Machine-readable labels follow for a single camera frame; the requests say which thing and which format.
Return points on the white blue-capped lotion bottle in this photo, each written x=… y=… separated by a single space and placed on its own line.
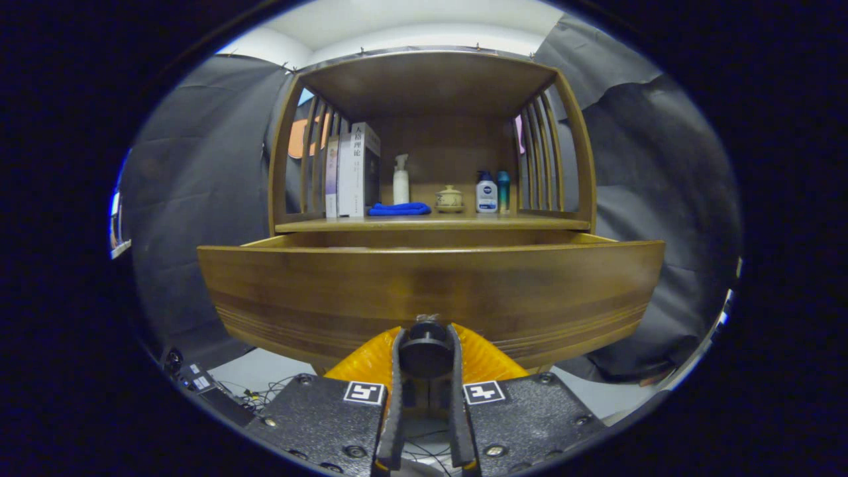
x=486 y=195

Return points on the wooden drawer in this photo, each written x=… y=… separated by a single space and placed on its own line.
x=331 y=291

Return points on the thin purple book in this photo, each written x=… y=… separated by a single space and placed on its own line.
x=331 y=179

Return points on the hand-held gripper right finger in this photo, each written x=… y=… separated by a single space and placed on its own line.
x=523 y=417

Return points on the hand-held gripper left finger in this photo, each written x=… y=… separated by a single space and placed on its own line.
x=331 y=424

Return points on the teal bottle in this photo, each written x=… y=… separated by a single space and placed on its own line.
x=503 y=192

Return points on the black drawer knob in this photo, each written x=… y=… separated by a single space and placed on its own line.
x=426 y=351

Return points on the large white book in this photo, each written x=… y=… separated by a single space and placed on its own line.
x=350 y=179

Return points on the black floor device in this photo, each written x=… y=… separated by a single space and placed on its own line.
x=199 y=384

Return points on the wooden countertop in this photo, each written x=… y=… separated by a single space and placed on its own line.
x=530 y=222

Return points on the blue folded cloth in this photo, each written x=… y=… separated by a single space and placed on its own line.
x=397 y=209

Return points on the wooden cabinet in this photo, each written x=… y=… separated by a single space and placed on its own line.
x=430 y=79

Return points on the white pump bottle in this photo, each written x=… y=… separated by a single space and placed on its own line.
x=401 y=189

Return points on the beige lidded teacup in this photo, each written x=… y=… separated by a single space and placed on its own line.
x=449 y=199

